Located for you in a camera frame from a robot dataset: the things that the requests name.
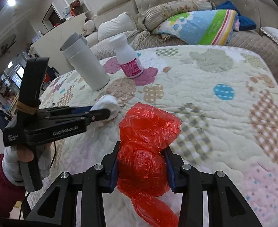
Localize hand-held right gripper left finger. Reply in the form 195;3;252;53
26;141;120;227

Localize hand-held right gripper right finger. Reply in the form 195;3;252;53
164;147;263;227

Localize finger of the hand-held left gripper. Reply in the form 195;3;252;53
47;109;111;125
38;106;92;115

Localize white tissue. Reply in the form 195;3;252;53
89;95;119;127

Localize red plastic bag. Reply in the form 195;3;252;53
116;103;182;227

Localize person's left hand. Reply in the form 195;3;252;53
2;142;52;185

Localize white thermos bottle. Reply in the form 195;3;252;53
60;33;110;91

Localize white pill bottle pink label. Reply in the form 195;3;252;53
109;33;144;79

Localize patchwork quilt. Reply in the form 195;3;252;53
26;45;278;227

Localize white cabinet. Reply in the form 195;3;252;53
31;12;87;52

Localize beige plush toy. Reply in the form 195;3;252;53
82;19;99;36

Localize white pillow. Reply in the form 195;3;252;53
97;13;136;42

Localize red brown ornament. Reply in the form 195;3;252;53
69;0;81;11

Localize striped bolster pillow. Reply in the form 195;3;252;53
135;0;216;32

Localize colourful folded blanket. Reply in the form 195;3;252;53
153;9;239;46

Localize quilted beige sofa cover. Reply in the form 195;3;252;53
224;30;278;76

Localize blue knit cloth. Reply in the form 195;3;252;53
216;0;257;32

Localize white frilled cushion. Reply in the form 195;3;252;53
260;26;278;51

